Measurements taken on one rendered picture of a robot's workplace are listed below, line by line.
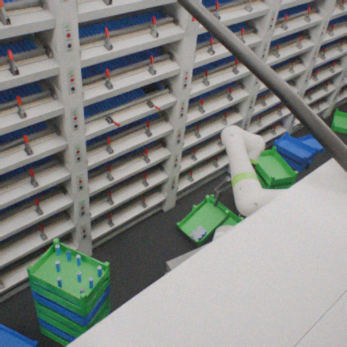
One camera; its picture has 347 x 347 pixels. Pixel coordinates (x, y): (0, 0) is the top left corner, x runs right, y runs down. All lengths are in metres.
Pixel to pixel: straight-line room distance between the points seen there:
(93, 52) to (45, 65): 0.23
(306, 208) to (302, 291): 0.14
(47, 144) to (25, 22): 0.58
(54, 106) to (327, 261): 1.52
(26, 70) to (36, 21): 0.20
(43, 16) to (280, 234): 1.35
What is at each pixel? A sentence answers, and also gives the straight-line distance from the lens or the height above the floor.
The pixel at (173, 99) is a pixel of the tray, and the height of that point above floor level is 0.92.
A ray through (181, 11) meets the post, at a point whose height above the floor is 1.39.
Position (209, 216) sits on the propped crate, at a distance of 2.82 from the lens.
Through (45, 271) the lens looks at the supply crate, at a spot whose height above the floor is 0.48.
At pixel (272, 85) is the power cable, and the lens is 0.66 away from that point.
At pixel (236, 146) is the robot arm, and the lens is 1.89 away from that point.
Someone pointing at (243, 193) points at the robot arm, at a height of 1.00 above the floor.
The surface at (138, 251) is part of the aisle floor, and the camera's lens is 2.68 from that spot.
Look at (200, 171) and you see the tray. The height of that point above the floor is 0.16.
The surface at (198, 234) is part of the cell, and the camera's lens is 2.70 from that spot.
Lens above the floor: 2.10
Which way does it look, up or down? 40 degrees down
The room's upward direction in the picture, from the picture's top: 7 degrees clockwise
